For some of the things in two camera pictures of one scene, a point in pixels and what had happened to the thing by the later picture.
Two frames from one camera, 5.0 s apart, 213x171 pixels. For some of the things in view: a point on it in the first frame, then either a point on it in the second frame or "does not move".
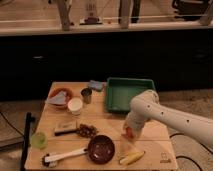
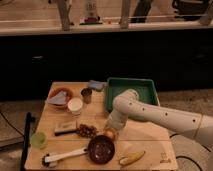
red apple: (129, 132) -> (111, 134)
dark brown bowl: (100, 149) does not move
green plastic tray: (120, 91) does not move
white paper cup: (75, 104) does not move
